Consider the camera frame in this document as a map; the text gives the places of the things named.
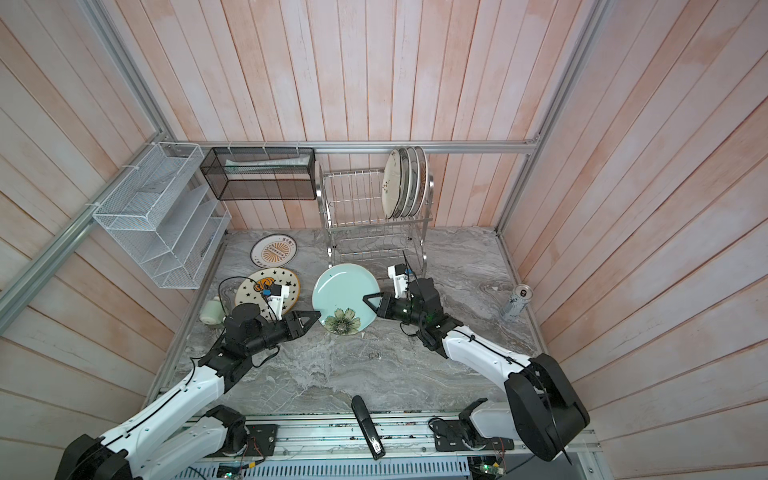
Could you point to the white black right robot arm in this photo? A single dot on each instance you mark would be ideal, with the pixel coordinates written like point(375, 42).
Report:
point(542, 409)

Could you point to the light green flower plate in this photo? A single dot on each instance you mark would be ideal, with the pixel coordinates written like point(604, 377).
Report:
point(338, 296)

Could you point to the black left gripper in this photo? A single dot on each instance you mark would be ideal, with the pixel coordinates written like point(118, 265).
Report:
point(294, 324)

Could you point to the black mesh basket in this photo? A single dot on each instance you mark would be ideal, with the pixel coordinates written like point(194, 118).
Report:
point(261, 173)

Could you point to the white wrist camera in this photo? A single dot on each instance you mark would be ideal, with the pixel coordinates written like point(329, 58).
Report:
point(400, 274)
point(275, 297)

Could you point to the black stapler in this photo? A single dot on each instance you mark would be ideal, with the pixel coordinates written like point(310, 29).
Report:
point(367, 427)

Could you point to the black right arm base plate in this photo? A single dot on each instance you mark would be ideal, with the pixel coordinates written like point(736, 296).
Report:
point(457, 435)

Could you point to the small orange sunburst plate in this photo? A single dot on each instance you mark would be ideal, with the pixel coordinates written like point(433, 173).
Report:
point(273, 250)

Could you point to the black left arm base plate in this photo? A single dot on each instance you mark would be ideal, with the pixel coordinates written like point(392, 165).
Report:
point(252, 441)

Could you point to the pale green ceramic bottle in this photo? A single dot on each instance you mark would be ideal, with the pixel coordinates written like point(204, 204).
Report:
point(213, 313)

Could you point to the white wire mesh shelf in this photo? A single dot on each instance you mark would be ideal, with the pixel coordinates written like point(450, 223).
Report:
point(169, 225)

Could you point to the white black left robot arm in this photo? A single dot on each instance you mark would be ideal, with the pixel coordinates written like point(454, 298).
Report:
point(184, 425)

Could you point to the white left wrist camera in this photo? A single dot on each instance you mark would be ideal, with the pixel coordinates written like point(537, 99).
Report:
point(275, 297)

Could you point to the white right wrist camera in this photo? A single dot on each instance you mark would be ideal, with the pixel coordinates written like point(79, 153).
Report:
point(400, 274)

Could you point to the cream plate floral rim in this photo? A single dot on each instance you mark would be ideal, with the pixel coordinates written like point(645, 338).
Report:
point(391, 183)

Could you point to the silver drink can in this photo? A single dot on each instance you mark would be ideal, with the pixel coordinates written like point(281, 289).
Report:
point(517, 303)

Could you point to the cream plate stars cartoon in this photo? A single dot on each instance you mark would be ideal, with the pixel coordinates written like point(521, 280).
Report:
point(250, 290)

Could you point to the stainless steel dish rack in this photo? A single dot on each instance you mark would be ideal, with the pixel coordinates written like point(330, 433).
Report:
point(357, 229)

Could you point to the white plate green clover design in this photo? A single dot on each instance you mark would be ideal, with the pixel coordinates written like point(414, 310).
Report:
point(415, 182)

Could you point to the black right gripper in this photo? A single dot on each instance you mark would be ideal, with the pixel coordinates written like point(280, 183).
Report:
point(387, 306)

